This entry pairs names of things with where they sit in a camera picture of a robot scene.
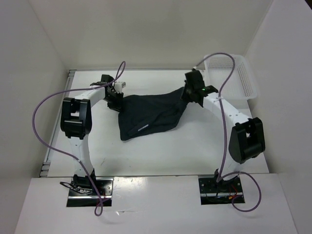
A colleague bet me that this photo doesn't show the aluminium table edge rail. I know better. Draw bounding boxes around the aluminium table edge rail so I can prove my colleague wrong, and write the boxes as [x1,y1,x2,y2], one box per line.
[39,70,76,178]

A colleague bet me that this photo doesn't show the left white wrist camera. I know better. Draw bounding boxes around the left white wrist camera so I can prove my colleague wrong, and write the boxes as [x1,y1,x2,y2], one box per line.
[114,81,126,93]

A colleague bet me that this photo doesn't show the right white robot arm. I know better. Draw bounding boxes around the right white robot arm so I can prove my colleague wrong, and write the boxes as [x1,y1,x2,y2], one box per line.
[181,69,265,192]

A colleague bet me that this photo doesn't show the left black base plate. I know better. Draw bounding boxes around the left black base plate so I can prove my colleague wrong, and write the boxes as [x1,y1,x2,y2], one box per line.
[61,177,114,207]

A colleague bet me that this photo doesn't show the dark navy shorts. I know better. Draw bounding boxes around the dark navy shorts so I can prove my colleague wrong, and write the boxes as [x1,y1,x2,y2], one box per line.
[118,87,188,141]

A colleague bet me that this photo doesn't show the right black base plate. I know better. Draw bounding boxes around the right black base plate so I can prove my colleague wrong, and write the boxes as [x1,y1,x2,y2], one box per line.
[198,175,245,205]

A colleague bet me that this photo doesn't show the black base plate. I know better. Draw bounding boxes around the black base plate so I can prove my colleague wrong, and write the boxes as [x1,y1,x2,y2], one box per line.
[61,177,114,207]
[198,175,245,205]

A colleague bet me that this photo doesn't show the white plastic basket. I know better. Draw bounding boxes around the white plastic basket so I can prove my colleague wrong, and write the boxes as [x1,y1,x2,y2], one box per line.
[204,55,257,100]

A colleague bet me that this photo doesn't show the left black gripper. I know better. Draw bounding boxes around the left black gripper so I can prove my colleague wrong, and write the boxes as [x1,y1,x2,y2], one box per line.
[103,91,124,113]

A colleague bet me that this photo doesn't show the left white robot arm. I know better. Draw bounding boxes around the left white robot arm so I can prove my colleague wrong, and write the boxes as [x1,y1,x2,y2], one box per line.
[60,75,126,195]

